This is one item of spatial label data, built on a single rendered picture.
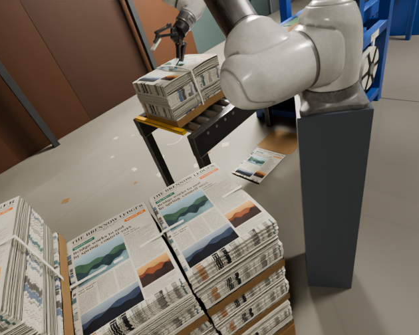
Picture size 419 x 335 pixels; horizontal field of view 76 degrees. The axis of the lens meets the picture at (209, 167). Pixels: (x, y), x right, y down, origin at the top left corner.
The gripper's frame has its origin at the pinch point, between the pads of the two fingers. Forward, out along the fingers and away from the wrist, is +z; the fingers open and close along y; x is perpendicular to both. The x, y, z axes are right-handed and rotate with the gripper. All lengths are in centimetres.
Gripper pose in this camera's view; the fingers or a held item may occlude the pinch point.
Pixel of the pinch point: (162, 58)
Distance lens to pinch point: 145.1
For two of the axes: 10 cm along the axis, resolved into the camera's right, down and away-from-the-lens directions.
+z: -4.7, 8.7, -1.3
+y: 5.3, 4.0, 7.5
